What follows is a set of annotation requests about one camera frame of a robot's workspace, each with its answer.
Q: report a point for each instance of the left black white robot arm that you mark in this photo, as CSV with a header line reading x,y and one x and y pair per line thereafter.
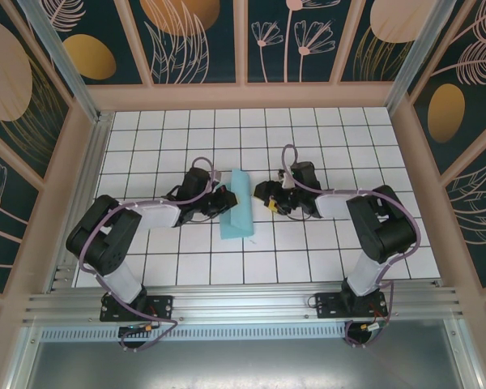
x,y
117,275

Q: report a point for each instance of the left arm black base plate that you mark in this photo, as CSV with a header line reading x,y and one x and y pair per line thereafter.
x,y
162,308

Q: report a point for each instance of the aluminium frame post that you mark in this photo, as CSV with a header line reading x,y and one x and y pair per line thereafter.
x,y
413,61
65,61

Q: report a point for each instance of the aluminium side rail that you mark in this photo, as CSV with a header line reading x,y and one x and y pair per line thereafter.
x,y
89,182

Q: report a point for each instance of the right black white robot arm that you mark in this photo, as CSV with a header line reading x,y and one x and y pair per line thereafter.
x,y
364,275

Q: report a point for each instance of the grey metal sheet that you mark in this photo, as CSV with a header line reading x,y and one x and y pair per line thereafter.
x,y
243,364

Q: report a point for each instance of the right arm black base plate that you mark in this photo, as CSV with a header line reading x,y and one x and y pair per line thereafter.
x,y
328,306

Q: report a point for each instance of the long aluminium mounting rail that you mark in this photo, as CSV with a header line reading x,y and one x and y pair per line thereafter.
x,y
243,304

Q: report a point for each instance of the teal cloth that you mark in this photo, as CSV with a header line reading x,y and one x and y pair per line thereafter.
x,y
237,221

